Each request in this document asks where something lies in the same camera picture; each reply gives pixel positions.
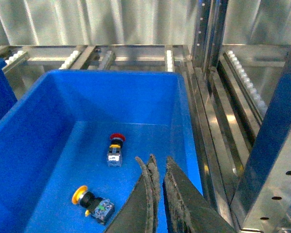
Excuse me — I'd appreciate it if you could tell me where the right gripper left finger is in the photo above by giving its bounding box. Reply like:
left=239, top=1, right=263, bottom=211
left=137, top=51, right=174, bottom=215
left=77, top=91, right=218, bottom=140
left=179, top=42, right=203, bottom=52
left=105, top=154, right=161, bottom=233

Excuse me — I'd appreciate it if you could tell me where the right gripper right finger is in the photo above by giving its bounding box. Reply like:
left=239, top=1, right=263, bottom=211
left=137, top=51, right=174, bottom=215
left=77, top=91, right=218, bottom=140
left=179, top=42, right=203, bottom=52
left=163, top=156, right=235, bottom=233

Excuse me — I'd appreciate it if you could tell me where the large yellow mushroom button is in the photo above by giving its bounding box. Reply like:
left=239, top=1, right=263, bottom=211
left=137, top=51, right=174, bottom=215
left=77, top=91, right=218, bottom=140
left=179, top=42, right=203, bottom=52
left=71, top=185, right=115, bottom=225

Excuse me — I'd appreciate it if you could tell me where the large red mushroom button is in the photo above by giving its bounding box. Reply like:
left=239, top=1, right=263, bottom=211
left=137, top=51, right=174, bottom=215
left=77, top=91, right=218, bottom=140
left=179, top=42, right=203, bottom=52
left=107, top=133, right=126, bottom=167

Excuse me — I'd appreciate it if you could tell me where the blue target bin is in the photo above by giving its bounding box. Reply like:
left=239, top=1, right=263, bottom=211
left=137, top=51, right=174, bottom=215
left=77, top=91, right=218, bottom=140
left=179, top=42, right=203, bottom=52
left=0, top=70, right=202, bottom=233

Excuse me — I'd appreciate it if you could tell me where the white roller track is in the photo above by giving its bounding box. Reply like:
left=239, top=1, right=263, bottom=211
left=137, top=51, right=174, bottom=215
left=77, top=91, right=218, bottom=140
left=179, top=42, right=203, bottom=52
left=166, top=50, right=174, bottom=72

